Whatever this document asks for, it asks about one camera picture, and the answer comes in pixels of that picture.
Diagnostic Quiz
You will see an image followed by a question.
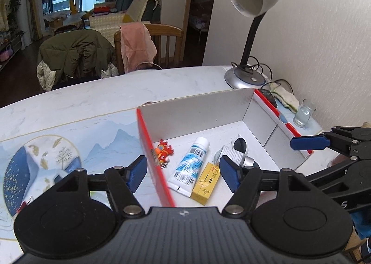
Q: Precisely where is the green potted plant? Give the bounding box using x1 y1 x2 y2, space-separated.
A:
7 0 22 22

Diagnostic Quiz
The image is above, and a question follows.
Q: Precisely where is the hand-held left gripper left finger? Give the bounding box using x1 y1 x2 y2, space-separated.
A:
51 155 148 218

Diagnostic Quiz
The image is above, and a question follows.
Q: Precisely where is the small yellow box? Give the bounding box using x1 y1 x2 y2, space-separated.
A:
190 163 221 206

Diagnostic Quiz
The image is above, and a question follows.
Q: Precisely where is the pink handbag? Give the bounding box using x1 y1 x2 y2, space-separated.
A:
0 44 14 62

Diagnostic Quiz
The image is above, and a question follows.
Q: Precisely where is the black lamp cable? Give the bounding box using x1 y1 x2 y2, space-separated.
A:
231 56 294 100

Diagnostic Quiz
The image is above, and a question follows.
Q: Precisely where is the black white small object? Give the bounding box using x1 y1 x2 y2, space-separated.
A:
233 137 249 155

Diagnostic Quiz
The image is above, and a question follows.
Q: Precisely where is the black power adapter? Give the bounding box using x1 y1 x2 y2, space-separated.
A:
258 87 279 107

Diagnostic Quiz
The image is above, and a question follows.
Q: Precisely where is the white green-edged rag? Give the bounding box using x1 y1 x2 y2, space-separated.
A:
269 82 300 113

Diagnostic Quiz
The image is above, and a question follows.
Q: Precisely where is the pink cloth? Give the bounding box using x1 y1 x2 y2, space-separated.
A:
120 22 157 71

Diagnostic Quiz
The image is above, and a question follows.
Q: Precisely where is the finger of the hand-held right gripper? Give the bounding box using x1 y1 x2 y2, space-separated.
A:
306 157 371 193
290 126 371 163

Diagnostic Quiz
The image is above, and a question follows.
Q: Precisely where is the white bottle silver cap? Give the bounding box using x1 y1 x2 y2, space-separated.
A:
214 145 256 170

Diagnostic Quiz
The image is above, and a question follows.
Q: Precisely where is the clear glass cup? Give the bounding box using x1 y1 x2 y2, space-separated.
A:
293 99 316 128

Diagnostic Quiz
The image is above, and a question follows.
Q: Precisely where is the person's right hand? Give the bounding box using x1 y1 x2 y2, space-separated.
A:
352 210 371 240

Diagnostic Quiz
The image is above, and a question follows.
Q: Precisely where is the yellow giraffe toy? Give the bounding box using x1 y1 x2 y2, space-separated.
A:
65 0 79 16

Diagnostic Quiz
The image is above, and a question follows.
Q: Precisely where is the cream sofa throw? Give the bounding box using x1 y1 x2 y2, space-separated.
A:
89 0 159 39

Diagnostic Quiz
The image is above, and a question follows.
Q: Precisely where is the red toy figurine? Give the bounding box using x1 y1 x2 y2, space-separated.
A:
153 138 175 170

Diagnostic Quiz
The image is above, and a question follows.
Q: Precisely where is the round white side table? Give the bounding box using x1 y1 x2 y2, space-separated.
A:
43 11 88 28

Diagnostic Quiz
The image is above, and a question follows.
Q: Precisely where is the dark green sofa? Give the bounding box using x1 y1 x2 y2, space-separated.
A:
88 0 162 39

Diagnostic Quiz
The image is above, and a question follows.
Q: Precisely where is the white tube blue label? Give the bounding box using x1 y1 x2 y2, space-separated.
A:
167 137 211 198

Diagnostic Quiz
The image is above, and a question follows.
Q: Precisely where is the olive green jacket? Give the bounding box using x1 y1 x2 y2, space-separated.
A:
36 29 119 92

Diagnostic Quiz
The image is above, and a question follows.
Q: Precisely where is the white tower air conditioner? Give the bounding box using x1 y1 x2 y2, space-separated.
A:
17 0 32 48

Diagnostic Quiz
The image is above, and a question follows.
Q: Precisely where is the blue printed table mat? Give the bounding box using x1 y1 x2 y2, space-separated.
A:
0 99 323 256

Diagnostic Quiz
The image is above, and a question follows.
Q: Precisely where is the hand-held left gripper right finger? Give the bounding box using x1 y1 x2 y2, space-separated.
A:
219 155 318 218

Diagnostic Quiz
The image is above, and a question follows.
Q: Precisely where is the red cardboard box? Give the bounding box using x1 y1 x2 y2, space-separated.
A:
136 88 315 208

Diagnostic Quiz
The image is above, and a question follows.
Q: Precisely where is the wooden chair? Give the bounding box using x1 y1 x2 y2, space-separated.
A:
114 24 185 75

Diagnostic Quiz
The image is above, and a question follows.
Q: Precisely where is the dark low TV cabinet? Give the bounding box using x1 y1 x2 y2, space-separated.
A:
0 31 25 72

